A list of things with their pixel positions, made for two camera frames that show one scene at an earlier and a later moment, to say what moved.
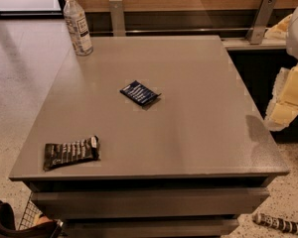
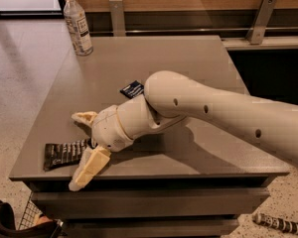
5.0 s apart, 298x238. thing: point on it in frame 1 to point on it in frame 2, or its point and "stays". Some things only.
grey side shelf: [243, 44] stays
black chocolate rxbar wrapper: [57, 154] stays
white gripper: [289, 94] to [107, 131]
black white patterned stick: [278, 223] stays
